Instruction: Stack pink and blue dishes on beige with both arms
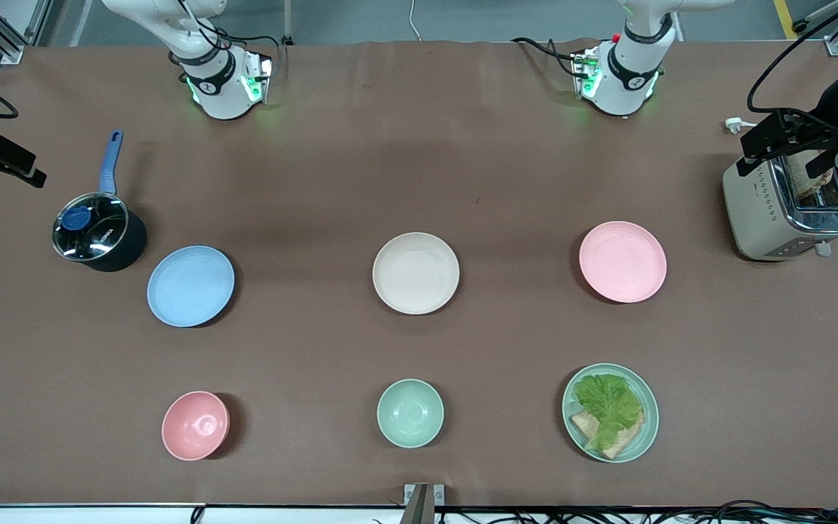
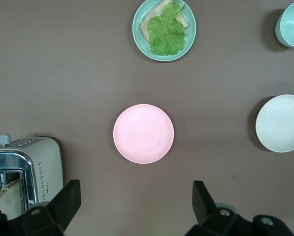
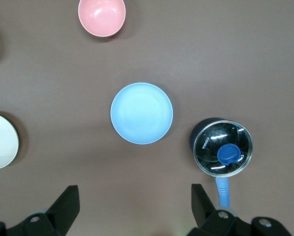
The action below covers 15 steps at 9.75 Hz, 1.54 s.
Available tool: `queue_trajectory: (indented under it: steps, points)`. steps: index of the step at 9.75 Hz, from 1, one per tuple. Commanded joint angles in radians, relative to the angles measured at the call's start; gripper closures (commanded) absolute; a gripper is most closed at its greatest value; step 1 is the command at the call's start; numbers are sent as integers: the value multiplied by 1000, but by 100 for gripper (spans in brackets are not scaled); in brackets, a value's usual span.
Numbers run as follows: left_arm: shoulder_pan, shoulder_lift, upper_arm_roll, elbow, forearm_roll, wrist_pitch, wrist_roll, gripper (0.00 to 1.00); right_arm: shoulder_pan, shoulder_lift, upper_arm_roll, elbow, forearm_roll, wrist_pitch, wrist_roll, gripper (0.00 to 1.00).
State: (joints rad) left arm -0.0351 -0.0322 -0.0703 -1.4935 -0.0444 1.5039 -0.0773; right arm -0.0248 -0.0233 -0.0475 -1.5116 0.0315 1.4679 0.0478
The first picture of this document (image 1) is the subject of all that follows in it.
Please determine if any green lettuce leaf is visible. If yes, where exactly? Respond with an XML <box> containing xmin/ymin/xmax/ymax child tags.
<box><xmin>573</xmin><ymin>373</ymin><xmax>644</xmax><ymax>452</ymax></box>

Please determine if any black base cable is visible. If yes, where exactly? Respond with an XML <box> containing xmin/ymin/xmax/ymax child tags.
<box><xmin>172</xmin><ymin>0</ymin><xmax>283</xmax><ymax>68</ymax></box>
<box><xmin>511</xmin><ymin>36</ymin><xmax>581</xmax><ymax>78</ymax></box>

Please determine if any beige chrome toaster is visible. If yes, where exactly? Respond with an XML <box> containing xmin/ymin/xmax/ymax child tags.
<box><xmin>722</xmin><ymin>149</ymin><xmax>838</xmax><ymax>261</ymax></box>

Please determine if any dark pot with blue handle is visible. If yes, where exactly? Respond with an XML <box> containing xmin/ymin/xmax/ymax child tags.
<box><xmin>52</xmin><ymin>130</ymin><xmax>148</xmax><ymax>273</ymax></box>

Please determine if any left base connector box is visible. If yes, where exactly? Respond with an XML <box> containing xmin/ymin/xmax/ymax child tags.
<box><xmin>572</xmin><ymin>47</ymin><xmax>603</xmax><ymax>100</ymax></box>

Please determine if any glass lid with blue knob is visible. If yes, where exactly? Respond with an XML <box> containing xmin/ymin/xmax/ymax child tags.
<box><xmin>52</xmin><ymin>192</ymin><xmax>130</xmax><ymax>261</ymax></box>

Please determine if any black left base cable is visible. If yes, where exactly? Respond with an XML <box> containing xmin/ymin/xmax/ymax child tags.
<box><xmin>511</xmin><ymin>36</ymin><xmax>581</xmax><ymax>78</ymax></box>

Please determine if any black right base cable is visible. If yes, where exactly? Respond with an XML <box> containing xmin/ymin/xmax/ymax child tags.
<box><xmin>172</xmin><ymin>0</ymin><xmax>283</xmax><ymax>68</ymax></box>

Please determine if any pink plate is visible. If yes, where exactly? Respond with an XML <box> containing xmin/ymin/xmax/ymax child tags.
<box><xmin>579</xmin><ymin>221</ymin><xmax>668</xmax><ymax>303</ymax></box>

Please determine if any black cable bundle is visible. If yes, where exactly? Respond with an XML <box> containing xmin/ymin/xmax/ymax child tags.
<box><xmin>434</xmin><ymin>499</ymin><xmax>838</xmax><ymax>524</ymax></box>

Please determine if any base connector box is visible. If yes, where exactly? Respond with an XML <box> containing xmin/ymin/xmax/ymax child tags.
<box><xmin>572</xmin><ymin>47</ymin><xmax>603</xmax><ymax>100</ymax></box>
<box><xmin>241</xmin><ymin>55</ymin><xmax>274</xmax><ymax>104</ymax></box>

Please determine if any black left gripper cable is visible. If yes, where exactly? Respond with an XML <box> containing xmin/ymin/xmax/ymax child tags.
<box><xmin>746</xmin><ymin>0</ymin><xmax>838</xmax><ymax>114</ymax></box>

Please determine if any blue plate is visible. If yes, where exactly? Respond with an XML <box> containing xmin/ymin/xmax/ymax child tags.
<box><xmin>147</xmin><ymin>245</ymin><xmax>236</xmax><ymax>328</ymax></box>

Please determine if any right base connector box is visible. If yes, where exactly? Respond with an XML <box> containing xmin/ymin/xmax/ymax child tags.
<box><xmin>241</xmin><ymin>55</ymin><xmax>274</xmax><ymax>104</ymax></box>

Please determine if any toast slice in toaster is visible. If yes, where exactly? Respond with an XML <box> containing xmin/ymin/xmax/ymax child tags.
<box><xmin>786</xmin><ymin>154</ymin><xmax>838</xmax><ymax>208</ymax></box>

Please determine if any metal bracket at table edge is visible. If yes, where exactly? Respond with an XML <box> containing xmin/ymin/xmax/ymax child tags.
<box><xmin>403</xmin><ymin>484</ymin><xmax>445</xmax><ymax>524</ymax></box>

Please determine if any green plate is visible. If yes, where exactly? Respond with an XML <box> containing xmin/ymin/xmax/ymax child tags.
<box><xmin>562</xmin><ymin>363</ymin><xmax>660</xmax><ymax>464</ymax></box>

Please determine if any beige plate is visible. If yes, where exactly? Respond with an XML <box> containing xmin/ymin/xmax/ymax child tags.
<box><xmin>372</xmin><ymin>232</ymin><xmax>460</xmax><ymax>315</ymax></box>

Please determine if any green bowl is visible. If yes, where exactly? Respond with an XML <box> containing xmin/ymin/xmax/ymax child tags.
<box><xmin>377</xmin><ymin>378</ymin><xmax>444</xmax><ymax>448</ymax></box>

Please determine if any pink bowl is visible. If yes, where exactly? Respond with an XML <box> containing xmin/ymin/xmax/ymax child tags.
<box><xmin>161</xmin><ymin>391</ymin><xmax>231</xmax><ymax>461</ymax></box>

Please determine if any brown table cover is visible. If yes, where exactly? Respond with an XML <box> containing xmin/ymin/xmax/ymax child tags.
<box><xmin>0</xmin><ymin>40</ymin><xmax>838</xmax><ymax>508</ymax></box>

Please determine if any brown bread slice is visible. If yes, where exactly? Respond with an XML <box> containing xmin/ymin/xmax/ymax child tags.
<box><xmin>570</xmin><ymin>409</ymin><xmax>645</xmax><ymax>459</ymax></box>

